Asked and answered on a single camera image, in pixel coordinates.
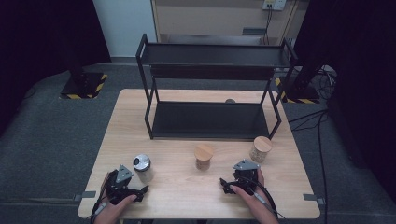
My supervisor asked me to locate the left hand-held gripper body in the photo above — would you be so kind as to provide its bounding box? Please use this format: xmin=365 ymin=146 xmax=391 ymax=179
xmin=106 ymin=164 xmax=143 ymax=205

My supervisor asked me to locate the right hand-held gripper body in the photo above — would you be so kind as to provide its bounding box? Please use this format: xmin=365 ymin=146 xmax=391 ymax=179
xmin=230 ymin=159 xmax=261 ymax=196

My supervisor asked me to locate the glass jar with metal lid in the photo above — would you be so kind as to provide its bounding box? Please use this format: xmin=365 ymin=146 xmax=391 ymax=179
xmin=133 ymin=153 xmax=154 ymax=183

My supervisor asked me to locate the small jar with wooden lid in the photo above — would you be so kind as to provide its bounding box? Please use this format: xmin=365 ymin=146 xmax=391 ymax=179
xmin=193 ymin=143 xmax=215 ymax=172

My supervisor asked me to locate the black two-tier metal rack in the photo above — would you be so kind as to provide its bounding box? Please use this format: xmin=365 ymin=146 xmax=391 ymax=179
xmin=135 ymin=33 xmax=299 ymax=141

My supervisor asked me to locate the person's right hand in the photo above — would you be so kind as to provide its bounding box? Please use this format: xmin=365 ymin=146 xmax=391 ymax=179
xmin=229 ymin=169 xmax=272 ymax=218

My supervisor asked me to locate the person's left hand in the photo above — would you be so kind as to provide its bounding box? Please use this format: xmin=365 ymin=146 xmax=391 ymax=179
xmin=93 ymin=174 xmax=138 ymax=224

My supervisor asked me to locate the wide jar with wooden lid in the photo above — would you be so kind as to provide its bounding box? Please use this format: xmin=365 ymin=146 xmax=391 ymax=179
xmin=248 ymin=135 xmax=274 ymax=164

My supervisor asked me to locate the black stand with striped base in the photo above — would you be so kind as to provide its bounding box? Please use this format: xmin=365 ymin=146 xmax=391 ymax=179
xmin=274 ymin=46 xmax=328 ymax=105
xmin=59 ymin=59 xmax=109 ymax=101

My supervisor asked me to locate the grey cabinet label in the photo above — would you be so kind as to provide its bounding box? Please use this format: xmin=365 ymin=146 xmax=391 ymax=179
xmin=242 ymin=27 xmax=267 ymax=35

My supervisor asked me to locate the dark curtain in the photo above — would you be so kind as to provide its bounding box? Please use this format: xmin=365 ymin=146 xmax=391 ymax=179
xmin=0 ymin=0 xmax=112 ymax=138
xmin=293 ymin=0 xmax=396 ymax=195

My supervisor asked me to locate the beige wooden cabinet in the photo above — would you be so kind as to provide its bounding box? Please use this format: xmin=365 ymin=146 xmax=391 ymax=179
xmin=150 ymin=0 xmax=310 ymax=45

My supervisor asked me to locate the right hand-held gripper cable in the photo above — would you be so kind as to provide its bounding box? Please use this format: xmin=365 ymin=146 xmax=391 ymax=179
xmin=239 ymin=176 xmax=286 ymax=220

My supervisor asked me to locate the hand-held gripper cable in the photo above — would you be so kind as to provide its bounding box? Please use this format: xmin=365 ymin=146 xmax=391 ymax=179
xmin=239 ymin=176 xmax=286 ymax=220
xmin=90 ymin=186 xmax=109 ymax=224

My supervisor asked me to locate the left hand-held gripper cable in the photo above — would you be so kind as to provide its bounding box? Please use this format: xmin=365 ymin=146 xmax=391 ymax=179
xmin=90 ymin=186 xmax=109 ymax=224

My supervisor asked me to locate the grey table bracket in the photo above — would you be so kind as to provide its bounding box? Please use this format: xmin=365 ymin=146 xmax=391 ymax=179
xmin=303 ymin=193 xmax=327 ymax=205
xmin=73 ymin=190 xmax=97 ymax=202

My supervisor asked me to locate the long black floor cable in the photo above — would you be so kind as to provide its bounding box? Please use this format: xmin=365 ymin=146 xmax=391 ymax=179
xmin=317 ymin=111 xmax=329 ymax=224

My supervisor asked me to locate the bundle of floor cables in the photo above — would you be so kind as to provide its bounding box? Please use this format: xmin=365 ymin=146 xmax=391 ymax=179
xmin=316 ymin=65 xmax=338 ymax=101

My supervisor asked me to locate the black power cable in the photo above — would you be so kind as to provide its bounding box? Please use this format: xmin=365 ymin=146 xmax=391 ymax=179
xmin=262 ymin=7 xmax=274 ymax=45

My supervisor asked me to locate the white wall socket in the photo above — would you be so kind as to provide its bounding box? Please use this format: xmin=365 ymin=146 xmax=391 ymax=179
xmin=262 ymin=0 xmax=287 ymax=12

